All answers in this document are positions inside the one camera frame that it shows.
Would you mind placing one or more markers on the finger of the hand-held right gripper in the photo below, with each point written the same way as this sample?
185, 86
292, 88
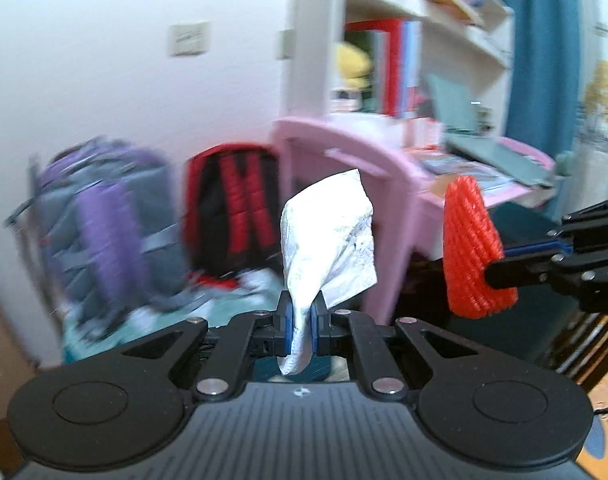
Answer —
519, 270
539, 248

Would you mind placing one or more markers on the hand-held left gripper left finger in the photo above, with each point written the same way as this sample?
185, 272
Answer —
285, 325

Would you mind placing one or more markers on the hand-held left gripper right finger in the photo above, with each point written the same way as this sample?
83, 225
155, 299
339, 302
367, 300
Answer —
318, 325

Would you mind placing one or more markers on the teal bin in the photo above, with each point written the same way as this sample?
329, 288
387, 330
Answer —
524, 225

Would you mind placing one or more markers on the red mesh net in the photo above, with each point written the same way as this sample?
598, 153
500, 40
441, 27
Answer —
469, 250

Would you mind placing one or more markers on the white paper wrapper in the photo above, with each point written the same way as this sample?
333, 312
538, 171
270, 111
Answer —
329, 240

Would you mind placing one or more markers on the teal cream zigzag quilt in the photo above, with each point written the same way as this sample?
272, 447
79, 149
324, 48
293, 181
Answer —
233, 300

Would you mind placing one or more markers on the wooden chair black seat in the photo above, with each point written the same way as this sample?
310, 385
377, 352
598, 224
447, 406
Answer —
584, 350

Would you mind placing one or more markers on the green clamp knob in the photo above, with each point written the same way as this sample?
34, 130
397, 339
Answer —
564, 164

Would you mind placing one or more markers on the green tilting desk board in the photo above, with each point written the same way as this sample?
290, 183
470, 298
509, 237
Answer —
504, 157

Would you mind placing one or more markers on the red black backpack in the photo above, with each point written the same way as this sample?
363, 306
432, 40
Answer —
233, 210

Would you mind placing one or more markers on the white yellow printed curtain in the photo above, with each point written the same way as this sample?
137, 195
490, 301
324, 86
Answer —
604, 110

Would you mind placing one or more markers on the orange white box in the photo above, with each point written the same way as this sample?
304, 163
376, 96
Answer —
424, 132

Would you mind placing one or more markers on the pink desk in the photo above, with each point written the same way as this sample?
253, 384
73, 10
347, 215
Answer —
309, 135

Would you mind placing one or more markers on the purple grey backpack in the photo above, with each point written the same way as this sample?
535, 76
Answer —
108, 220

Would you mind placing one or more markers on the row of books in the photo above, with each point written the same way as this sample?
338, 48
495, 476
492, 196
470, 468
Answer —
394, 65

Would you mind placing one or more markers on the yellow plush toy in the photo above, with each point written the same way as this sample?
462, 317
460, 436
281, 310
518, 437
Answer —
351, 62

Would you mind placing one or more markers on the white shelf unit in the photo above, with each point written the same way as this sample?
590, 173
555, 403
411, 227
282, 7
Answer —
314, 35

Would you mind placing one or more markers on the beige wall outlet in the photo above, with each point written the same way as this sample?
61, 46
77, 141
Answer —
285, 44

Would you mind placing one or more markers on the beige wall switch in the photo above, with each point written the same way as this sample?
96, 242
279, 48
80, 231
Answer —
187, 39

